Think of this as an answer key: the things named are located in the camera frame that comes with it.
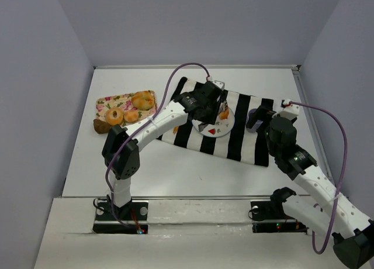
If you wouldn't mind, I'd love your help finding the glossy oval bun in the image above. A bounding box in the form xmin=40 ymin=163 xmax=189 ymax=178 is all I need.
xmin=219 ymin=109 xmax=230 ymax=120

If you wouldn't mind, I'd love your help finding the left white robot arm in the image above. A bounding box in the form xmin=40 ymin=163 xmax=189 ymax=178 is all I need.
xmin=102 ymin=81 xmax=227 ymax=208

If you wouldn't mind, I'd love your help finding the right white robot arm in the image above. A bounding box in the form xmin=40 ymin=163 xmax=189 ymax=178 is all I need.
xmin=247 ymin=100 xmax=373 ymax=268

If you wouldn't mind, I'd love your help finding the large twisted bread roll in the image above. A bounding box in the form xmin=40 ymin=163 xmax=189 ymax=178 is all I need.
xmin=131 ymin=91 xmax=155 ymax=111

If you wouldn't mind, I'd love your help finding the dark brown chocolate bread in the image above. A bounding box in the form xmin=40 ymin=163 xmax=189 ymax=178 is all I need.
xmin=93 ymin=119 xmax=111 ymax=134

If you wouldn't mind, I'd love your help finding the black white striped cloth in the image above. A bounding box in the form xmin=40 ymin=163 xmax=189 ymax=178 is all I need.
xmin=158 ymin=91 xmax=274 ymax=167

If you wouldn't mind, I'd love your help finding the watermelon pattern plate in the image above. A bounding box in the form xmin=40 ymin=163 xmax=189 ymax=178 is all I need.
xmin=192 ymin=108 xmax=235 ymax=138

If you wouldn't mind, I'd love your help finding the small round bun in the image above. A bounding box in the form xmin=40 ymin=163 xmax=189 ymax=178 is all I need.
xmin=123 ymin=110 xmax=138 ymax=123

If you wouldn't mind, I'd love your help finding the floral serving tray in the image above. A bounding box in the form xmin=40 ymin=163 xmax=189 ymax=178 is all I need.
xmin=95 ymin=90 xmax=157 ymax=127

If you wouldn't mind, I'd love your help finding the sugared bagel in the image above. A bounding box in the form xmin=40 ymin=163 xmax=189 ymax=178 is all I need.
xmin=105 ymin=107 xmax=124 ymax=126

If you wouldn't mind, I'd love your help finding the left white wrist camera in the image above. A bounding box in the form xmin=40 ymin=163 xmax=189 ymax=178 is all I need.
xmin=213 ymin=80 xmax=225 ymax=91

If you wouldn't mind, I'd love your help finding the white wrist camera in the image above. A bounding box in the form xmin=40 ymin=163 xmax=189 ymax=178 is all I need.
xmin=213 ymin=80 xmax=225 ymax=91
xmin=280 ymin=99 xmax=300 ymax=120

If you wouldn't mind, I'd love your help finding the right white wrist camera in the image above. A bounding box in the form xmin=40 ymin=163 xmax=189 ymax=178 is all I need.
xmin=280 ymin=99 xmax=300 ymax=120

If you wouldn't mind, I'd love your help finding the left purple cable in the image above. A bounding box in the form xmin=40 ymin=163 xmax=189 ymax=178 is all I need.
xmin=105 ymin=62 xmax=212 ymax=232

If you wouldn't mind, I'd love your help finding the purple cable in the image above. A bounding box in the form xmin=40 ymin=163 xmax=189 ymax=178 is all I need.
xmin=105 ymin=62 xmax=212 ymax=232
xmin=282 ymin=102 xmax=348 ymax=254

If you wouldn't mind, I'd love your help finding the metal table rail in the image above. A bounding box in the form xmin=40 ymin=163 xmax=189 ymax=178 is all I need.
xmin=93 ymin=64 xmax=302 ymax=71

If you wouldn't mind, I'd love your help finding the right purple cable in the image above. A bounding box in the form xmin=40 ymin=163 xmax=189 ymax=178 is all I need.
xmin=282 ymin=102 xmax=348 ymax=254

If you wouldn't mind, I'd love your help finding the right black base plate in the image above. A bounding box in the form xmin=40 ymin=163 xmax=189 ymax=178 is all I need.
xmin=248 ymin=201 xmax=309 ymax=234

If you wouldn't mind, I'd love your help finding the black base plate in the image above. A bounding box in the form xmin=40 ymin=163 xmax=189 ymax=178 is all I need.
xmin=248 ymin=201 xmax=309 ymax=234
xmin=92 ymin=198 xmax=148 ymax=234

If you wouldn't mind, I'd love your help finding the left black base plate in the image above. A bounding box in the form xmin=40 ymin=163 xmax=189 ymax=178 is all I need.
xmin=92 ymin=198 xmax=148 ymax=234

